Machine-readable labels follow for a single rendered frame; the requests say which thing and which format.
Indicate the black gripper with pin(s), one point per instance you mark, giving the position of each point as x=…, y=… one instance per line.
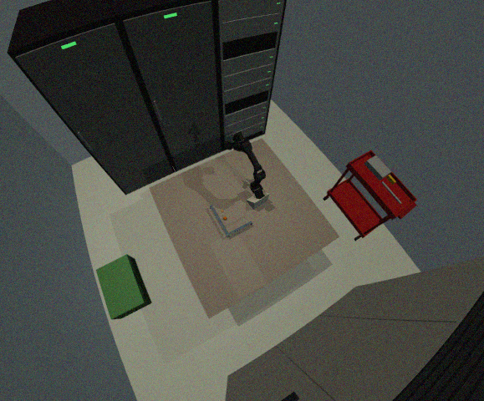
x=229, y=146

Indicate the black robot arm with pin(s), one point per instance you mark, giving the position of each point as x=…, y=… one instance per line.
x=246, y=146

